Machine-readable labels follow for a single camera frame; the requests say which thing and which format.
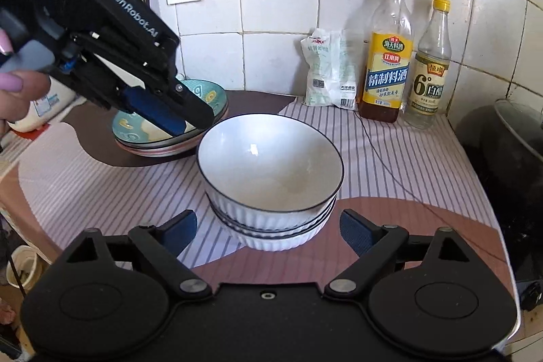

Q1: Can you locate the white ribbed bowl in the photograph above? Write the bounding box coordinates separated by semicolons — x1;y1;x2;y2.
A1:
221;213;329;251
196;114;345;227
211;192;338;237

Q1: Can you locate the clear vinegar bottle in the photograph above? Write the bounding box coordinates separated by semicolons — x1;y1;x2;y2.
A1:
404;0;452;130

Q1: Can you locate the white cup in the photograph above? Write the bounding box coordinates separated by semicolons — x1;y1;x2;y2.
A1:
6;245;45;290

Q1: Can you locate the black pot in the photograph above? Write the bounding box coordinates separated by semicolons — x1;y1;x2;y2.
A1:
456;99;543;252

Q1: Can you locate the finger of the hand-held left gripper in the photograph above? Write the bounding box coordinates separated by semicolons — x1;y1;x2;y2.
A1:
121;86;188;136
148;77;216;130

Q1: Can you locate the blue fried egg plate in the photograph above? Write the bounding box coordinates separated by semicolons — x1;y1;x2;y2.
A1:
111;79;228;148

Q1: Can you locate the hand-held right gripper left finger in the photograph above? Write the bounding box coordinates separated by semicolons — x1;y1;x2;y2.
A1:
63;209;213;302

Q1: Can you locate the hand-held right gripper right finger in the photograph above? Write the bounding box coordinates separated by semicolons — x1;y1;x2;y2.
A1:
324;208;471;301

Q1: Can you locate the white appliance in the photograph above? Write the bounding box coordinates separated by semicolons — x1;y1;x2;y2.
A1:
7;76;79;133

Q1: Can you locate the white salt bag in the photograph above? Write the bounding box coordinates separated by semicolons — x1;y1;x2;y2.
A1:
300;28;366;110

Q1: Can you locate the thin black cable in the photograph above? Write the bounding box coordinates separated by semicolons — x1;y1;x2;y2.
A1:
360;118;510;261

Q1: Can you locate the striped tablecloth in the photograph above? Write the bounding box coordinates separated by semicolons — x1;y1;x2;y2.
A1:
0;90;516;290

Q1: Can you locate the yellow label cooking wine bottle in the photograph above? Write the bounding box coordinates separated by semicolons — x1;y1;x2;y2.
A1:
358;0;414;123

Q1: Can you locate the person's left hand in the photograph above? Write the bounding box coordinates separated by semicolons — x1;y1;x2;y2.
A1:
0;28;51;126

